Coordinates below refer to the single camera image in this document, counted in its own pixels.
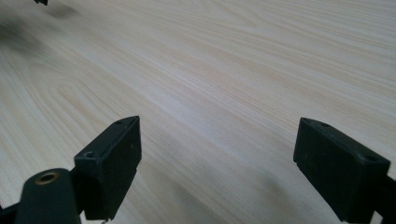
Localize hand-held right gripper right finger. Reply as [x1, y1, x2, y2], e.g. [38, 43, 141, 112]
[292, 117, 396, 224]

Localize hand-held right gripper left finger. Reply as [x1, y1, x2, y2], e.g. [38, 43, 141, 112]
[70, 115, 143, 222]

